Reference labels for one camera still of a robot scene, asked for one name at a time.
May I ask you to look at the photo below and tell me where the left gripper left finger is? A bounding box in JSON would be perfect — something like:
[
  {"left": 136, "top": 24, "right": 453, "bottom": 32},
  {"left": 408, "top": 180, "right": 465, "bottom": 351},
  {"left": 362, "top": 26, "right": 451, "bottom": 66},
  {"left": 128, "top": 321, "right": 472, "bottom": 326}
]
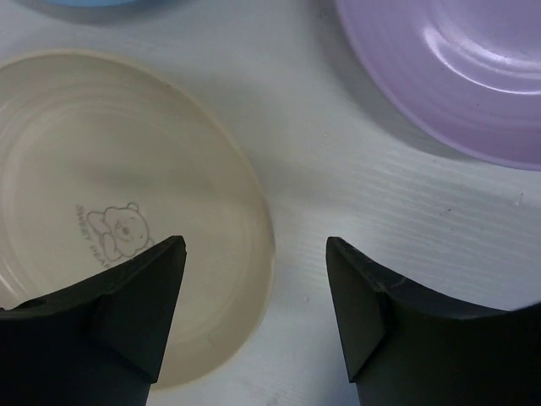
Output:
[{"left": 1, "top": 236, "right": 187, "bottom": 405}]

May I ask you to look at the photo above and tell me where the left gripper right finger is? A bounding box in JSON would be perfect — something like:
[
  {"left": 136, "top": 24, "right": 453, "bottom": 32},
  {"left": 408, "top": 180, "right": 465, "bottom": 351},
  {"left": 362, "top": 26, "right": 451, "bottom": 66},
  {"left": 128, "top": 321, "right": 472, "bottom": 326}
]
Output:
[{"left": 325, "top": 237, "right": 540, "bottom": 405}]

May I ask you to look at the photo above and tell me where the cream plate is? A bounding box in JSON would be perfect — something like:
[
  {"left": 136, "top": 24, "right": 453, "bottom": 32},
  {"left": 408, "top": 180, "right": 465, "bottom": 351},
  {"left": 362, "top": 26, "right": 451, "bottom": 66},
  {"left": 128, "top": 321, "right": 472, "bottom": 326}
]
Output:
[{"left": 1, "top": 51, "right": 276, "bottom": 389}]

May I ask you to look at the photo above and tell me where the purple plate front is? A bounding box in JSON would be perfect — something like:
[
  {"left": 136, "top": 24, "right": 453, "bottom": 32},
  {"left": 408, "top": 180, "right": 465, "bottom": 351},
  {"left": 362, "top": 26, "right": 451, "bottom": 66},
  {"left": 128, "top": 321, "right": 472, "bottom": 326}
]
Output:
[{"left": 336, "top": 1, "right": 540, "bottom": 171}]

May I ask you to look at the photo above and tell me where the light blue plate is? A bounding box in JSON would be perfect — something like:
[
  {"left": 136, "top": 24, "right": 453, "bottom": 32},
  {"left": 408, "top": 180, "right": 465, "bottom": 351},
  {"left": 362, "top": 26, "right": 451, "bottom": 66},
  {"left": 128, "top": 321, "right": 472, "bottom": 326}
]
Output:
[{"left": 12, "top": 0, "right": 145, "bottom": 9}]

